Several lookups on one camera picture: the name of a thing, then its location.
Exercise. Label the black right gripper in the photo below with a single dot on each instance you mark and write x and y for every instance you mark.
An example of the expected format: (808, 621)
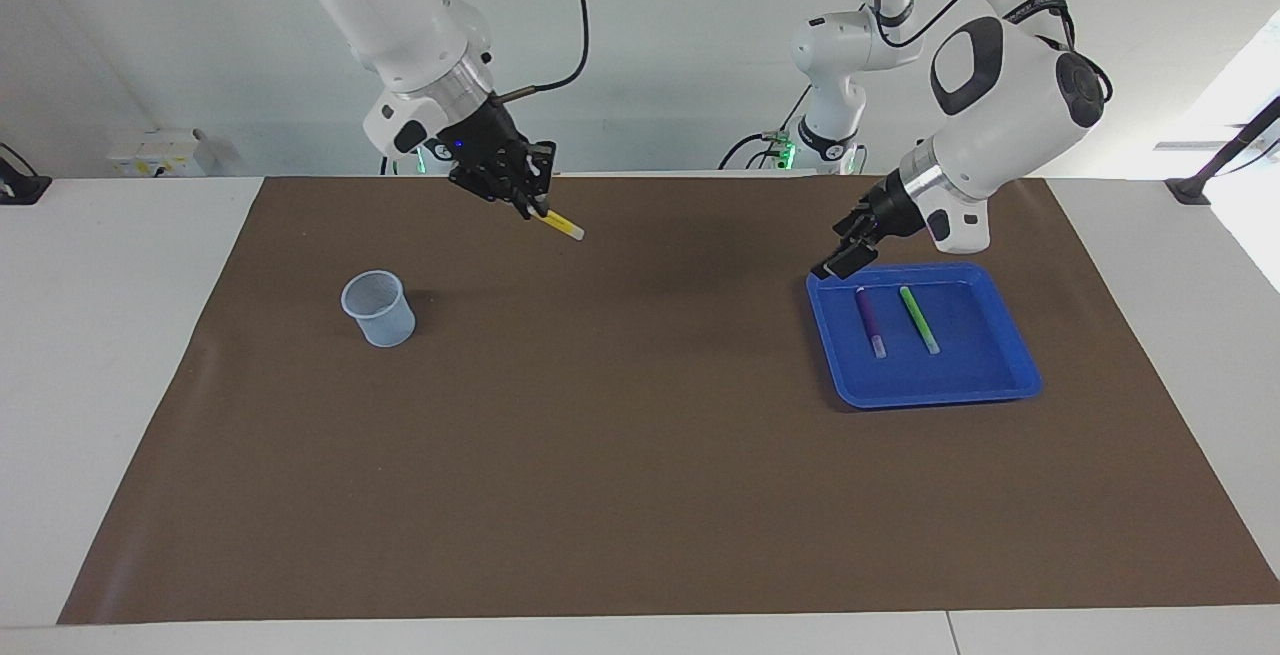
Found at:
(490, 150)

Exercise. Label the white power socket box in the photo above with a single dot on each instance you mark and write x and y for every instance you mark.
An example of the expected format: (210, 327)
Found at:
(160, 155)

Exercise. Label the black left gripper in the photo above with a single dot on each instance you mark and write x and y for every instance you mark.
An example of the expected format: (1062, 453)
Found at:
(890, 210)

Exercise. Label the blue plastic tray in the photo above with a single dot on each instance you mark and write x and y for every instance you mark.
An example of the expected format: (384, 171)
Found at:
(980, 375)

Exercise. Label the green marker pen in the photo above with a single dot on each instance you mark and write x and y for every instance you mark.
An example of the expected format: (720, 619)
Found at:
(920, 320)

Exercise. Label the black clamp stand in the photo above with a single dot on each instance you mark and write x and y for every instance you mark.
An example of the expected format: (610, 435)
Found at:
(1190, 190)

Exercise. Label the purple marker pen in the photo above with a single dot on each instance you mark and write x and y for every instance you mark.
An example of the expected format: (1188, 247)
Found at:
(870, 320)

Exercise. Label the brown table mat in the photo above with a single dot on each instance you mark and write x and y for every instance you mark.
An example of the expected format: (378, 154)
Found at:
(620, 455)

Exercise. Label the yellow marker pen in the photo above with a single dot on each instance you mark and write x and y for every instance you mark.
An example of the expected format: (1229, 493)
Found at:
(562, 225)

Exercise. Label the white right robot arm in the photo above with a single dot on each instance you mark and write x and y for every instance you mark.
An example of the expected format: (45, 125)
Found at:
(390, 5)

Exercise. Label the translucent plastic cup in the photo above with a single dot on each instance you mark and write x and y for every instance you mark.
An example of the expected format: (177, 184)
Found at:
(385, 330)

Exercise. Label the black table clamp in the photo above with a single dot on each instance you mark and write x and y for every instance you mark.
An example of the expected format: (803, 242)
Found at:
(25, 190)

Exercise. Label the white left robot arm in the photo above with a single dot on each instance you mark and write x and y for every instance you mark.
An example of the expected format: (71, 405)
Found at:
(1000, 115)

